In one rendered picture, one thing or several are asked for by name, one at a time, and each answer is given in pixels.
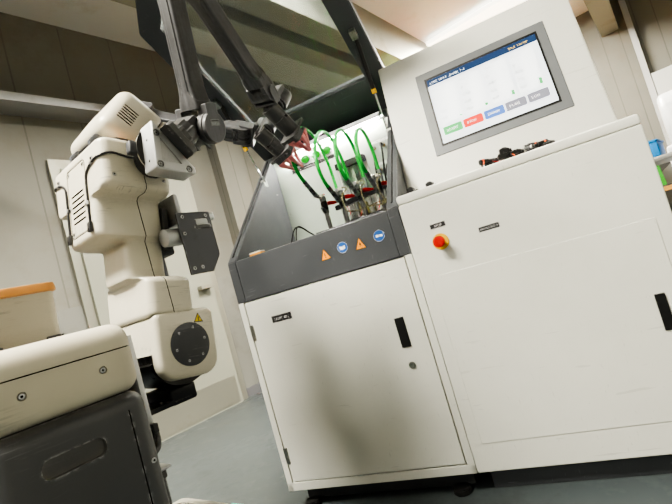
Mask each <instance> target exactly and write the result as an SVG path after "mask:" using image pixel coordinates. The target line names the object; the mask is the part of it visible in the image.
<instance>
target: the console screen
mask: <svg viewBox="0 0 672 504"><path fill-rule="evenodd" d="M415 80H416V83H417V87H418V90H419V94H420V98H421V101H422V105H423V109H424V112H425V116H426V120H427V123H428V127H429V131H430V134H431V138H432V142H433V145H434V149H435V152H436V156H437V157H438V156H441V155H444V154H446V153H449V152H452V151H454V150H457V149H460V148H463V147H465V146H468V145H471V144H473V143H476V142H479V141H481V140H484V139H487V138H489V137H492V136H495V135H498V134H500V133H503V132H506V131H508V130H511V129H514V128H516V127H519V126H522V125H525V124H527V123H530V122H533V121H535V120H538V119H541V118H543V117H546V116H549V115H551V114H554V113H557V112H560V111H562V110H565V109H568V108H570V107H573V106H575V104H574V102H573V99H572V96H571V94H570V91H569V89H568V86H567V83H566V81H565V78H564V76H563V73H562V71H561V68H560V65H559V63H558V60H557V58H556V55H555V52H554V50H553V47H552V45H551V42H550V39H549V37H548V34H547V32H546V29H545V26H544V24H543V21H540V22H538V23H535V24H533V25H531V26H529V27H527V28H524V29H522V30H520V31H518V32H515V33H513V34H511V35H509V36H506V37H504V38H502V39H500V40H498V41H495V42H493V43H491V44H489V45H486V46H484V47H482V48H480V49H477V50H475V51H473V52H471V53H468V54H466V55H464V56H462V57H460V58H457V59H455V60H453V61H451V62H448V63H446V64H444V65H442V66H439V67H437V68H435V69H433V70H431V71H428V72H426V73H424V74H422V75H419V76H417V77H415Z"/></svg>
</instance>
